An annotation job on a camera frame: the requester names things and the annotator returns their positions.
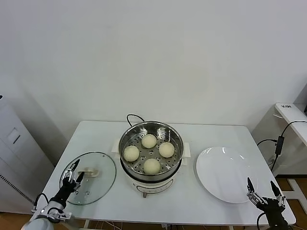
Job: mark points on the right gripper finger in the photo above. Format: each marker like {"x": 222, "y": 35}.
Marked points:
{"x": 275, "y": 189}
{"x": 250, "y": 187}

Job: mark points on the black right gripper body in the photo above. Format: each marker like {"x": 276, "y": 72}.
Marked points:
{"x": 272, "y": 210}

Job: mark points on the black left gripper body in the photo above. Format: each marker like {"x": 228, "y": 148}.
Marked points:
{"x": 66, "y": 190}

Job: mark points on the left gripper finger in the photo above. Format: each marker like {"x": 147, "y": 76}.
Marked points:
{"x": 80, "y": 178}
{"x": 75, "y": 165}

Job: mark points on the round glass pot lid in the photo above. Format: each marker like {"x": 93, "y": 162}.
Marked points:
{"x": 103, "y": 177}

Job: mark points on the white steamed baozi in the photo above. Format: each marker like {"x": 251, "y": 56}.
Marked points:
{"x": 149, "y": 141}
{"x": 131, "y": 153}
{"x": 166, "y": 149}
{"x": 151, "y": 165}

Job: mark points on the stainless steel steamer basket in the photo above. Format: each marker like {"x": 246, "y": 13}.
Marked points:
{"x": 177, "y": 146}

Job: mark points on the large white round plate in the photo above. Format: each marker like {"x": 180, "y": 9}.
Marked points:
{"x": 220, "y": 172}

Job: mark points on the grey metal cabinet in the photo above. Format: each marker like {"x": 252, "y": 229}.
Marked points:
{"x": 14, "y": 155}

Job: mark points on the white side desk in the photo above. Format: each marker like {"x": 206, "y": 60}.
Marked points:
{"x": 266, "y": 124}

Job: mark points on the white electric cooker base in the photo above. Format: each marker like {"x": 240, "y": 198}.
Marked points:
{"x": 153, "y": 184}

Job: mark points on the small printed desk label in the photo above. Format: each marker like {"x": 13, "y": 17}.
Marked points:
{"x": 286, "y": 106}

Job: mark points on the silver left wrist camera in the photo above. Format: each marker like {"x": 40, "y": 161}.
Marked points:
{"x": 62, "y": 215}

